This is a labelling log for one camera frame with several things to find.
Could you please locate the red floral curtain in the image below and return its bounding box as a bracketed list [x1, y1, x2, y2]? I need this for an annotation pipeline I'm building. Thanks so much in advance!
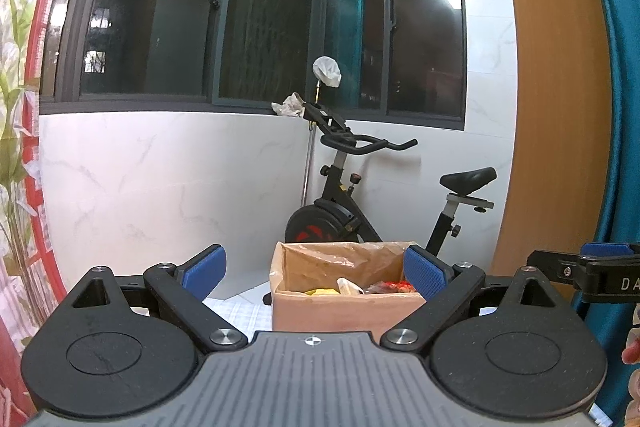
[0, 0, 85, 427]

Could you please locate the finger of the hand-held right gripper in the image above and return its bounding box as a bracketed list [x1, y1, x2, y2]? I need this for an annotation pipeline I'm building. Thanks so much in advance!
[527, 249, 594, 293]
[580, 243, 640, 260]

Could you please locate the person's right hand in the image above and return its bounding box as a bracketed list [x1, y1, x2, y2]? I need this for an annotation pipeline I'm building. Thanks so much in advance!
[621, 325, 640, 413]

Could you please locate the wooden panel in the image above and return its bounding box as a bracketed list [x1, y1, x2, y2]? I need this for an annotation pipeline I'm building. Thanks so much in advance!
[491, 0, 614, 304]

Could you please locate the teal curtain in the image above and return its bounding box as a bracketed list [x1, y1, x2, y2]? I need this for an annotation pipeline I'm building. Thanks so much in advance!
[569, 0, 640, 427]

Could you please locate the white cloth on pole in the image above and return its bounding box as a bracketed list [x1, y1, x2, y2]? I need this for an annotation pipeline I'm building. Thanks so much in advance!
[312, 55, 343, 88]

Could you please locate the crumpled white paper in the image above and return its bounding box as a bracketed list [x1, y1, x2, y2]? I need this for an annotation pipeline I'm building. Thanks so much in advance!
[271, 92, 306, 119]

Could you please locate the brown cardboard box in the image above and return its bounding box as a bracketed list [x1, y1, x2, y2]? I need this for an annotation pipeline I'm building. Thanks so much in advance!
[270, 241, 427, 334]

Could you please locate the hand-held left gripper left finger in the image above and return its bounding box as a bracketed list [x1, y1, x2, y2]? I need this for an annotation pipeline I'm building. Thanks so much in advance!
[65, 244, 249, 349]

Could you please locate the thin metal pole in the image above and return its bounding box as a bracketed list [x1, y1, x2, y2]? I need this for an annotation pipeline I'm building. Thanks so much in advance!
[301, 79, 322, 208]

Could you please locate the white and green snack bag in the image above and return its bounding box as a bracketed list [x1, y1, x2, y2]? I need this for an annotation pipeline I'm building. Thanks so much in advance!
[336, 277, 366, 297]

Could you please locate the dark framed window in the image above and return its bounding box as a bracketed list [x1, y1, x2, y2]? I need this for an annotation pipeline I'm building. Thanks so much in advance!
[320, 0, 469, 131]
[39, 0, 323, 115]

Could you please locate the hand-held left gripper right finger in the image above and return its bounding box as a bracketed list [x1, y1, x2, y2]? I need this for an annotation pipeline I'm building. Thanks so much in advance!
[381, 244, 571, 349]

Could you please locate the red snack packet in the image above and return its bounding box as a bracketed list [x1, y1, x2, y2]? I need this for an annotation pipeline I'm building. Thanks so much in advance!
[365, 279, 417, 294]

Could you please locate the black exercise bike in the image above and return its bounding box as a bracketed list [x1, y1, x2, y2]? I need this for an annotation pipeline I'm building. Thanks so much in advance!
[262, 100, 499, 308]

